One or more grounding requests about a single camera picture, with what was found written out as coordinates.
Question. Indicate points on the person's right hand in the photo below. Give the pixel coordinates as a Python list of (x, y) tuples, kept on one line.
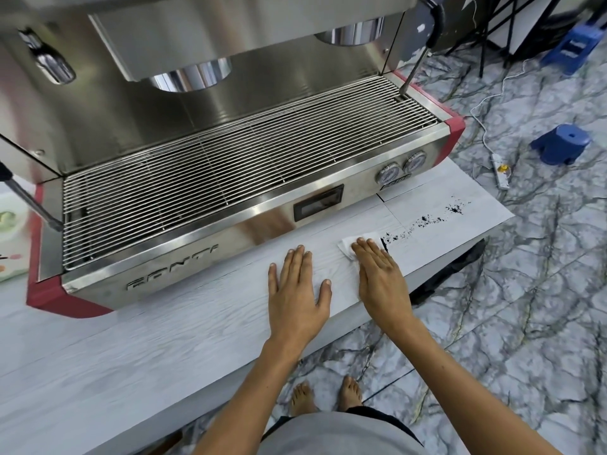
[(381, 289)]

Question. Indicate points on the person's left hand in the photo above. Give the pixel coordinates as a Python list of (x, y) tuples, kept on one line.
[(294, 303)]

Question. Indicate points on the person's right fingers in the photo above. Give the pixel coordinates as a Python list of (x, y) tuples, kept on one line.
[(370, 255)]

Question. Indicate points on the person's left little finger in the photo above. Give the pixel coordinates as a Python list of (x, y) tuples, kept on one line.
[(273, 281)]

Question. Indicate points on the person's left thumb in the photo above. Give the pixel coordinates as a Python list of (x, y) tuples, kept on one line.
[(325, 292)]

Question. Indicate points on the person's left middle finger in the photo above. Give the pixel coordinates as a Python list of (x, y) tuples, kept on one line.
[(299, 267)]

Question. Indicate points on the white paper tissue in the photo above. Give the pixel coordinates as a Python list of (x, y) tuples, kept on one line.
[(348, 246)]

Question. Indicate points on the person's right forearm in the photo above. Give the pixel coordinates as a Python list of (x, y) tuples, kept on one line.
[(455, 388)]

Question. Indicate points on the person's left forearm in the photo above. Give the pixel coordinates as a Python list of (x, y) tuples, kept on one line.
[(242, 398)]

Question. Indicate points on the black display panel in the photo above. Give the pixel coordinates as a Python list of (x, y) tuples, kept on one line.
[(318, 203)]

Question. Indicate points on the scattered coffee grounds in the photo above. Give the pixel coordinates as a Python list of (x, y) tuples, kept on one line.
[(427, 217)]

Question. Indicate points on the round pressure gauge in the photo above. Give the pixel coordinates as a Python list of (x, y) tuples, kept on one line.
[(389, 174), (414, 161)]

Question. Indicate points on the person's right foot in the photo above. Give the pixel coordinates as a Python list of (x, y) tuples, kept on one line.
[(350, 393)]

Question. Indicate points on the person's foot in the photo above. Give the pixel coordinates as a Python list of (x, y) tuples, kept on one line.
[(302, 398), (350, 393)]

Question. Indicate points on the person's left foot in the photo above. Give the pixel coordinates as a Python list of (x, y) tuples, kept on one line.
[(302, 398)]

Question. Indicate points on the person's black shorts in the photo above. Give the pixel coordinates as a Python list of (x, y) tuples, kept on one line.
[(379, 414)]

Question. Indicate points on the person's grey shirt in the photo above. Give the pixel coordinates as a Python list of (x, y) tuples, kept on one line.
[(332, 435)]

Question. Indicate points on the white power strip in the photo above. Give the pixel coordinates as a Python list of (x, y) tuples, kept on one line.
[(500, 170)]

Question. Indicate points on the steel steam wand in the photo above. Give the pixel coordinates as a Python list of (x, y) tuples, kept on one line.
[(28, 201), (416, 66)]

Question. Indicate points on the steel group head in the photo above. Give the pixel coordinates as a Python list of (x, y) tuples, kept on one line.
[(192, 76), (351, 34)]

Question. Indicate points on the round blue plastic stool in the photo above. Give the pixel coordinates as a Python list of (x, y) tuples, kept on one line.
[(562, 144)]

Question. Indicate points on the black tripod stand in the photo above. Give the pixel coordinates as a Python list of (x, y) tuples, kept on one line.
[(483, 37)]

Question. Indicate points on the stainless red espresso machine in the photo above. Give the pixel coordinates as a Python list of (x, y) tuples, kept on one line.
[(142, 52)]

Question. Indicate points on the square blue plastic stool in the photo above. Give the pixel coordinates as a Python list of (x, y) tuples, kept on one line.
[(571, 47)]

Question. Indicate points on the chrome steam knob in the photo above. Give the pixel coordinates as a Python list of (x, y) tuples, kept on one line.
[(50, 61)]

